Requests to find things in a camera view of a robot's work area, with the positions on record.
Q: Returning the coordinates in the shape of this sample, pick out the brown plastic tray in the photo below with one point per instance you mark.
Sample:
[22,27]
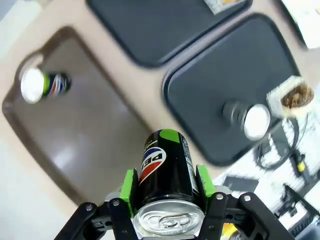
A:
[87,125]

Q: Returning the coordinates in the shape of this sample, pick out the black metal frame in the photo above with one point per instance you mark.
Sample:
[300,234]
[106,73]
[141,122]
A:
[297,200]

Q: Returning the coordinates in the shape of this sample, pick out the black flat box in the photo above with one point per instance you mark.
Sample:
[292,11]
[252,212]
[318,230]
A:
[240,184]

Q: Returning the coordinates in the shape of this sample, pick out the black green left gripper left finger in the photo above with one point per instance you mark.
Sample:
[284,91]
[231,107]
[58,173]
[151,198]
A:
[125,190]

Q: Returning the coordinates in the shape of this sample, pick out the yellow black tool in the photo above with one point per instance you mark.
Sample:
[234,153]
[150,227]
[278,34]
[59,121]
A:
[300,162]

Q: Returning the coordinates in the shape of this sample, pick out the white paper tray liner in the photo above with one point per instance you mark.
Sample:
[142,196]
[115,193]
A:
[311,25]

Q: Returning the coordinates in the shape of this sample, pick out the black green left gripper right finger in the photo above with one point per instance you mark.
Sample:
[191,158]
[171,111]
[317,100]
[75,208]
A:
[207,185]

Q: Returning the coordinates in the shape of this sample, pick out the chocolate sprinkled donut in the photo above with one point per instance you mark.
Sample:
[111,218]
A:
[297,96]

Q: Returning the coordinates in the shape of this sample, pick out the orange donut with chocolate spots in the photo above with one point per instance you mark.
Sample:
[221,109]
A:
[227,1]

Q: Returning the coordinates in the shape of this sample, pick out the black plastic tray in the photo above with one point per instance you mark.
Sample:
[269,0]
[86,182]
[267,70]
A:
[225,62]
[162,30]

